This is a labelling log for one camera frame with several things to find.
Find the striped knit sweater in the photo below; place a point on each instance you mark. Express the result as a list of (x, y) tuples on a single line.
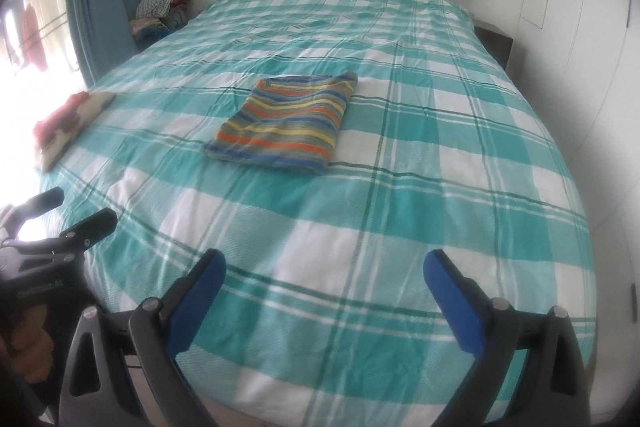
[(286, 122)]

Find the white wardrobe doors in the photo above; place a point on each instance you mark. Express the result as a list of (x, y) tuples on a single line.
[(581, 74)]

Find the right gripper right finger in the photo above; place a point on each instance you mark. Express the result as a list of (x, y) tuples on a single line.
[(551, 389)]

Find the person's left hand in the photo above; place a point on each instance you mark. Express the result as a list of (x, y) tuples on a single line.
[(29, 347)]

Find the pile of clothes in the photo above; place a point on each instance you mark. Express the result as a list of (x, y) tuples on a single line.
[(156, 19)]

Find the dark bedside table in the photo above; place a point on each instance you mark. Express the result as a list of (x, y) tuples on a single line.
[(497, 43)]

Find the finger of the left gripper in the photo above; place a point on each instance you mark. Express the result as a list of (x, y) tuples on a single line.
[(90, 231), (34, 207)]

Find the teal plaid bed cover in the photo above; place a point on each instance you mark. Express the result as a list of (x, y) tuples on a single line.
[(324, 318)]

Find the folded red and cream clothes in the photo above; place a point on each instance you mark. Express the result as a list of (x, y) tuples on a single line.
[(55, 134)]

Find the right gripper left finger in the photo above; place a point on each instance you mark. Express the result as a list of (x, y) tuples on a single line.
[(97, 389)]

